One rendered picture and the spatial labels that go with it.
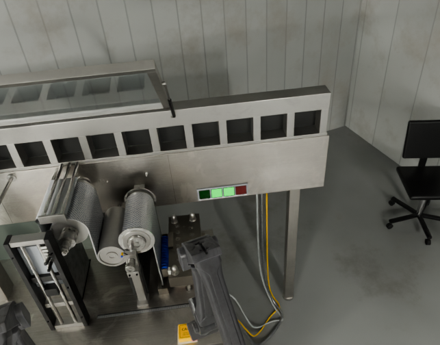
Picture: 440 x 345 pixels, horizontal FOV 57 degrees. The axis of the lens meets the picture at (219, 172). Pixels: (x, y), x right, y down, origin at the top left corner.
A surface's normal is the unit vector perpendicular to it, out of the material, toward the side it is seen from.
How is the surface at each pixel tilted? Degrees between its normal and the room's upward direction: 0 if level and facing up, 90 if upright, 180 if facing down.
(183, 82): 90
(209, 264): 44
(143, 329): 0
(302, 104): 90
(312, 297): 0
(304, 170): 90
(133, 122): 90
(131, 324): 0
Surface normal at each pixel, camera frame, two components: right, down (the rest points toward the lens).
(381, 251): -0.07, -0.80
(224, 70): 0.38, 0.54
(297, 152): 0.11, 0.59
